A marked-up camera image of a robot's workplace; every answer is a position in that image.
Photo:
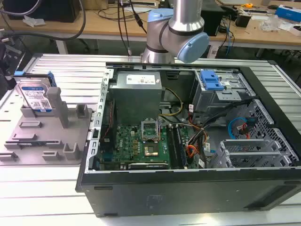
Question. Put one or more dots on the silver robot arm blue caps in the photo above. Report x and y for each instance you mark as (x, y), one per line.
(185, 22)

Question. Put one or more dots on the hard disk in blue carrier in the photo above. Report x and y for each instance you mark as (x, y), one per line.
(35, 94)

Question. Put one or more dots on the metal disk bay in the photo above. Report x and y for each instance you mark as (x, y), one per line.
(247, 153)

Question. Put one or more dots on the grey plastic parts rack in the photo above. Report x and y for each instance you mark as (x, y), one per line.
(44, 139)

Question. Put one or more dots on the black monitor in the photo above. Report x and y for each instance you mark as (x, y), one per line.
(47, 9)

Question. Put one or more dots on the wooden desk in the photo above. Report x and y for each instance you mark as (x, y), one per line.
(256, 35)
(98, 27)

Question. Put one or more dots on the grey power supply unit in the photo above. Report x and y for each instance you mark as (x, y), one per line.
(135, 99)

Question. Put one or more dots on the green motherboard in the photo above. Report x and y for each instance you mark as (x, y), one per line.
(129, 141)

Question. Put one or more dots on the CPU socket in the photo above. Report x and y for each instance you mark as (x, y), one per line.
(151, 151)

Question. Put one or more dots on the black expansion slot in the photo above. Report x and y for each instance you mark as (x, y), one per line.
(148, 166)

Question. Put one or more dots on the black RAM slot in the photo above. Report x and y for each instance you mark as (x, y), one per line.
(178, 146)
(171, 146)

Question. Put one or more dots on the blue drive bay latch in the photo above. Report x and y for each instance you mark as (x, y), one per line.
(210, 80)

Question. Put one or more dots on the black open PC case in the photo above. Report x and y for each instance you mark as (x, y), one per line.
(178, 195)

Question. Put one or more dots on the black desktop computer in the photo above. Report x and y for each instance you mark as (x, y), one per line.
(212, 18)

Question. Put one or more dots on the metal optical drive cage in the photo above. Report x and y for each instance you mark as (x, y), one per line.
(232, 94)

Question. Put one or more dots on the small black box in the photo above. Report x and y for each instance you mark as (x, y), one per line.
(242, 20)

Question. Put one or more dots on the clear plastic bag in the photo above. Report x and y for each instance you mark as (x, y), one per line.
(270, 23)

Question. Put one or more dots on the blue cardboard box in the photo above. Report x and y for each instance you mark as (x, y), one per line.
(288, 13)

